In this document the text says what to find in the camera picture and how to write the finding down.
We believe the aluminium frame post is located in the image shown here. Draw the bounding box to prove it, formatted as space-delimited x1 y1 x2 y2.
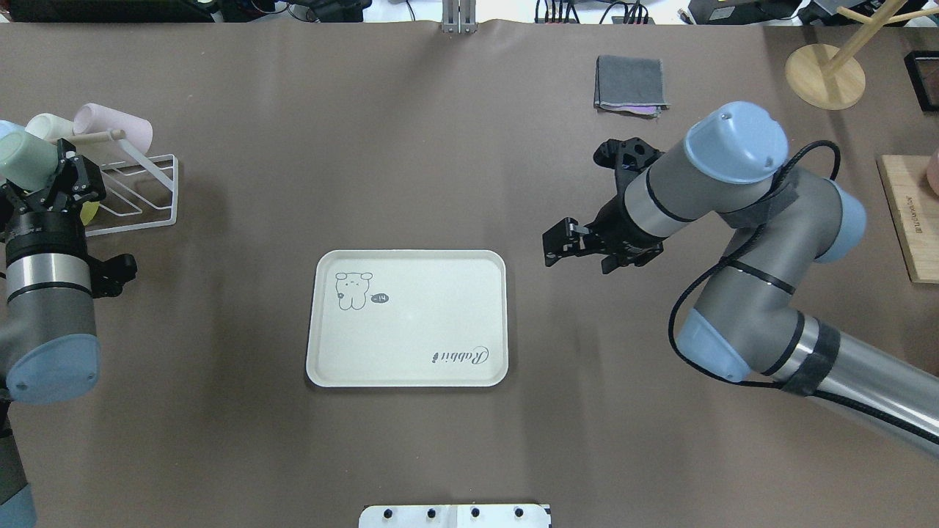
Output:
440 0 478 34

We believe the cream rabbit tray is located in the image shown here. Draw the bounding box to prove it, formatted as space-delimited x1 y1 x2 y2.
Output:
305 249 509 388

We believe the green cup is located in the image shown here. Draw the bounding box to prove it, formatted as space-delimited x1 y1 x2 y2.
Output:
1 131 59 191

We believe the wooden mug tree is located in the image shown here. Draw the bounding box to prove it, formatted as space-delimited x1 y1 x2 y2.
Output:
785 1 938 111

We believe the white camera post base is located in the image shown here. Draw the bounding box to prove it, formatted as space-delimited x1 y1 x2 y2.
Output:
358 502 553 527

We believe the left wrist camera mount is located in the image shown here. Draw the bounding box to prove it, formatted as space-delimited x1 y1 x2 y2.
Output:
85 254 138 298

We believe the pink cup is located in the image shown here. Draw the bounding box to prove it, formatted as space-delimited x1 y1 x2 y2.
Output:
73 103 154 154

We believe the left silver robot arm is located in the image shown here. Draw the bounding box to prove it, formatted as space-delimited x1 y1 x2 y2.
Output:
2 131 103 527

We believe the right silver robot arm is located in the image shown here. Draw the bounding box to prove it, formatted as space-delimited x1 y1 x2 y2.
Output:
542 101 937 457

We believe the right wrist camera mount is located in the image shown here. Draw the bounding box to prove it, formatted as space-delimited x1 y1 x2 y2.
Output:
593 137 665 189

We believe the cream white cup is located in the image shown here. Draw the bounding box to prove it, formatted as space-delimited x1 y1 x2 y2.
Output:
24 113 74 142

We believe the grey folded cloth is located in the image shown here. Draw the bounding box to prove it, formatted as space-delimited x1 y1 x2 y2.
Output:
593 56 669 118

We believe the yellow cup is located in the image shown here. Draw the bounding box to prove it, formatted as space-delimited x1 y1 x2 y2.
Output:
79 201 101 227

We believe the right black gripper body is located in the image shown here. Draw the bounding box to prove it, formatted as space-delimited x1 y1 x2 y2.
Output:
576 198 664 275

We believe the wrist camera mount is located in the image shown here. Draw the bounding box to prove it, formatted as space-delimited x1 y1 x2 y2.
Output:
593 137 665 189
85 254 138 298

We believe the white cup rack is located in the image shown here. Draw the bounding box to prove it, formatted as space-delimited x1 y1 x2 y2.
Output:
65 129 179 237

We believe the wooden cutting board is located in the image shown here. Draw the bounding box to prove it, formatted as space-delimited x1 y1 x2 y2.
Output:
877 155 938 285

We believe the light blue cup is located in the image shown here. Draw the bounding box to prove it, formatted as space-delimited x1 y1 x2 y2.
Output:
0 120 26 139

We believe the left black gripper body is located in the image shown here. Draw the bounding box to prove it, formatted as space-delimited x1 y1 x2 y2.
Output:
0 158 107 257

